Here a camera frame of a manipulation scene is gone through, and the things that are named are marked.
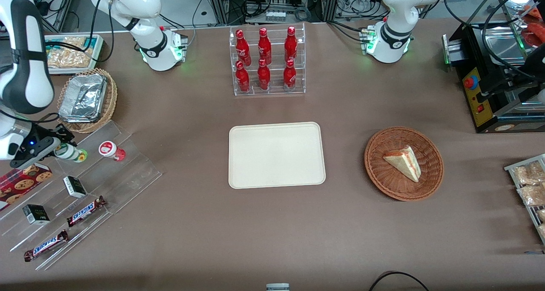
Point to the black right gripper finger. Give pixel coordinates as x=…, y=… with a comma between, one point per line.
x=68, y=135

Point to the green lid yogurt cup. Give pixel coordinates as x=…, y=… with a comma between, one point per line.
x=72, y=153

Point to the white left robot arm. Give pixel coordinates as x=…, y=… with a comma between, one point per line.
x=396, y=10

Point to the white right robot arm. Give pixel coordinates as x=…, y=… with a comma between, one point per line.
x=25, y=69

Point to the beige plastic tray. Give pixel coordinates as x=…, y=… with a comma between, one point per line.
x=276, y=155

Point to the aluminium foil container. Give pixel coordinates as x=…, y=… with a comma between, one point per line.
x=85, y=95

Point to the red lid yogurt cup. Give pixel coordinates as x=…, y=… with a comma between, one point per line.
x=110, y=149

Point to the black machine with red button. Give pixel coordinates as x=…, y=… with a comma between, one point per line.
x=477, y=108

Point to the small black box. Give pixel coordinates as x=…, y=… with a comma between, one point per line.
x=75, y=187
x=36, y=214

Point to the red cookie box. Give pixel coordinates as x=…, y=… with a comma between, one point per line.
x=21, y=184

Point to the oval wicker basket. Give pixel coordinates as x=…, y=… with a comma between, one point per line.
x=111, y=95

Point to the clear acrylic stepped stand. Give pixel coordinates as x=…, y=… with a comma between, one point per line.
x=123, y=176

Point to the clear cracker bag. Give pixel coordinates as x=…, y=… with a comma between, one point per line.
x=68, y=58
x=73, y=42

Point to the Snickers bar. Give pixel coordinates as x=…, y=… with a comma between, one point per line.
x=85, y=211
x=46, y=246

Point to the teal snack packet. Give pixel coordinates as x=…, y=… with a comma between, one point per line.
x=52, y=45
x=90, y=43

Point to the clear snack bag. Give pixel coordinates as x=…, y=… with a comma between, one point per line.
x=532, y=195
x=528, y=174

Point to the white snack bin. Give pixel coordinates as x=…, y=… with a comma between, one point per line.
x=98, y=48

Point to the wrapped triangle sandwich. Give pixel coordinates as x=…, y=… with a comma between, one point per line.
x=404, y=163

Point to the round brown wicker basket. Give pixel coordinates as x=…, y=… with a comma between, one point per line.
x=383, y=176

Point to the red cola bottle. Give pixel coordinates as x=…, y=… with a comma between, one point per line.
x=264, y=46
x=264, y=76
x=289, y=76
x=242, y=78
x=242, y=46
x=291, y=44

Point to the clear acrylic bottle rack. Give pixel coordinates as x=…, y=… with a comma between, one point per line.
x=274, y=89

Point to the white power strip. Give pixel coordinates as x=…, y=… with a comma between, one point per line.
x=276, y=15

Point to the small grey object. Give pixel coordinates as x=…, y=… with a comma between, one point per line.
x=278, y=287

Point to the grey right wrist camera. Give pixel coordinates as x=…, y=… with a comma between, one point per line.
x=36, y=151

